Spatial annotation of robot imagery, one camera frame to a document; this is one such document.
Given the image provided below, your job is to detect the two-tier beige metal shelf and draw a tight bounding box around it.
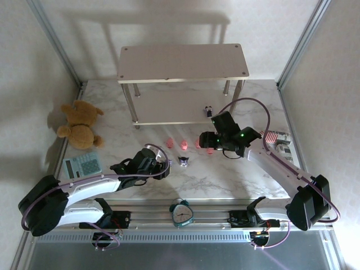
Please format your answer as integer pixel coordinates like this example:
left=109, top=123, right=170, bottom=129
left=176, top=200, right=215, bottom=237
left=116, top=43, right=250, bottom=131

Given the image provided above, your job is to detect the teal alarm clock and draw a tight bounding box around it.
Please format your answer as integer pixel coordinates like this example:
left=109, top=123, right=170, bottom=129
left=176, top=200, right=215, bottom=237
left=168, top=198, right=195, bottom=228

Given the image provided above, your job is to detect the red striped printed packet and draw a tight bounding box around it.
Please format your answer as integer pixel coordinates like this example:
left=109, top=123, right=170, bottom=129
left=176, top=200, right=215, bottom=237
left=260, top=129, right=292, bottom=146

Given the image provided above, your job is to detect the teal calculator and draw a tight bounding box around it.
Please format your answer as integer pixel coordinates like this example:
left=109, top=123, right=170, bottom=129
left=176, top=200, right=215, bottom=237
left=62, top=151, right=102, bottom=179

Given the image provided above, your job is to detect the newspaper print packet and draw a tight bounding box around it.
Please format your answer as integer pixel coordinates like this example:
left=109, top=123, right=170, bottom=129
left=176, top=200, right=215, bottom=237
left=275, top=142, right=296, bottom=164

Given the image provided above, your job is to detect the brown teddy bear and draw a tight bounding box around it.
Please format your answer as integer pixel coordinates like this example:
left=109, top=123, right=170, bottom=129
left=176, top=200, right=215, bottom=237
left=57, top=100, right=105, bottom=150

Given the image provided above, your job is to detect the small circuit board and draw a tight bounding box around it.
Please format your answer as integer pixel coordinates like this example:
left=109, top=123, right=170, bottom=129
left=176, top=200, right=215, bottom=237
left=94, top=232, right=119, bottom=243
left=250, top=230, right=271, bottom=243

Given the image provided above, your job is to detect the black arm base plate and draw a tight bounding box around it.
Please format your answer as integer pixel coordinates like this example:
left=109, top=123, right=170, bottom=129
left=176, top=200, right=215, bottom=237
left=80, top=210, right=132, bottom=230
left=229, top=209, right=281, bottom=228

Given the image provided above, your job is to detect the grey slotted cable duct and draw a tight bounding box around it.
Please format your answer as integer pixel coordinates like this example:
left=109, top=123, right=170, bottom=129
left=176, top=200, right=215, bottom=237
left=36, top=232, right=251, bottom=243

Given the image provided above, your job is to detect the aluminium frame side rail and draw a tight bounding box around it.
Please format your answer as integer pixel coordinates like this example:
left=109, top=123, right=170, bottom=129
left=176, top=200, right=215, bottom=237
left=277, top=80, right=348, bottom=270

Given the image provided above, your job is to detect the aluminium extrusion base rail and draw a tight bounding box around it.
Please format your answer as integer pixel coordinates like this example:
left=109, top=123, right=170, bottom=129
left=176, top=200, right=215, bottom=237
left=25, top=198, right=335, bottom=234

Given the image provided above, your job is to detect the aluminium frame post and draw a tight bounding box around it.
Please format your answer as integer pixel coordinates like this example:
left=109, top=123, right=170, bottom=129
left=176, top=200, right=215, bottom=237
left=26, top=0, right=84, bottom=88
left=277, top=0, right=331, bottom=89

